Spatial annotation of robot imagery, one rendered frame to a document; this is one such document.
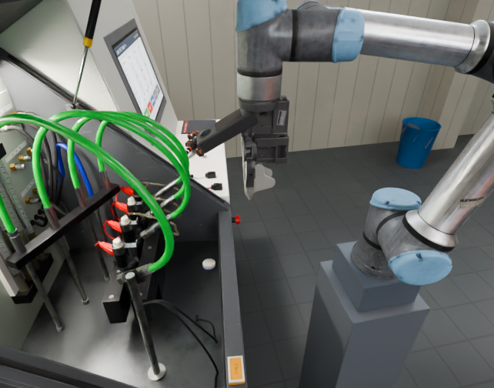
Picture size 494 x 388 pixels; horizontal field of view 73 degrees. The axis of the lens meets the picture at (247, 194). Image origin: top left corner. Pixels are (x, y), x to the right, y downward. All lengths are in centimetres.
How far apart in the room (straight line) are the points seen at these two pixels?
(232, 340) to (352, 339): 43
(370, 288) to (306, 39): 67
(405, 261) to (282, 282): 143
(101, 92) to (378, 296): 93
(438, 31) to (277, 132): 35
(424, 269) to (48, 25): 102
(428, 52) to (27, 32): 89
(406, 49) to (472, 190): 29
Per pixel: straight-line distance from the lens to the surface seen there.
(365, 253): 99
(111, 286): 88
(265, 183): 66
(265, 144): 60
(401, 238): 81
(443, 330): 220
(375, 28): 71
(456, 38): 78
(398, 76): 387
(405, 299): 110
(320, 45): 56
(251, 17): 55
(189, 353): 91
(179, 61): 312
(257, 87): 56
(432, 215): 79
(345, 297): 107
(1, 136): 98
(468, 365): 213
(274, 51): 55
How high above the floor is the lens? 160
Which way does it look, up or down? 34 degrees down
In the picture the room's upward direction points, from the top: straight up
